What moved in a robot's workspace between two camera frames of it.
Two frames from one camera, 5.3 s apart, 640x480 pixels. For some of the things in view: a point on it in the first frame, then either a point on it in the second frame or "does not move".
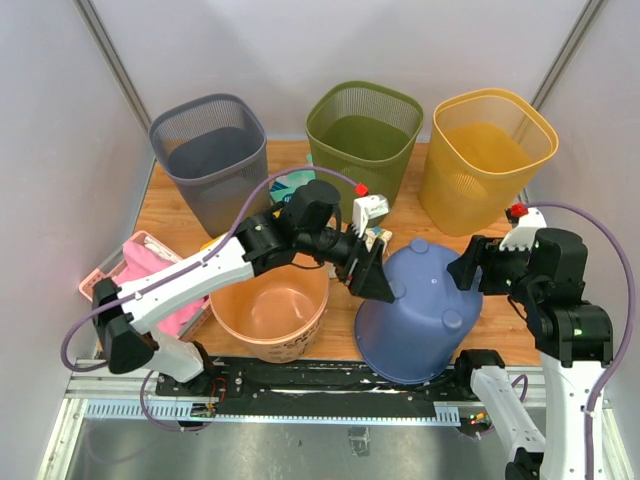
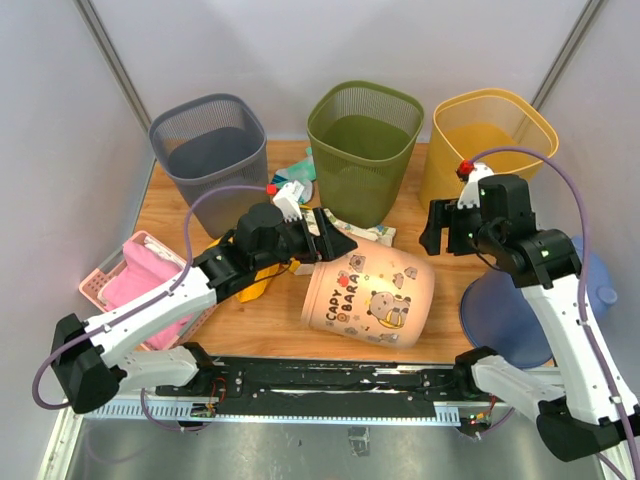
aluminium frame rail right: [568, 48] does not move
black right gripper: [463, 267] to [445, 213]
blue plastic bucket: [418, 337] to [498, 316]
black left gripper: [367, 277] to [331, 242]
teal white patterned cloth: [286, 184] does not move
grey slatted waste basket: [214, 150] does not move
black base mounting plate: [323, 387] does not move
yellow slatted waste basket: [483, 144] does not move
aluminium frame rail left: [114, 59] does not move
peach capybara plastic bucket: [276, 315] to [375, 294]
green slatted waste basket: [367, 133] does not move
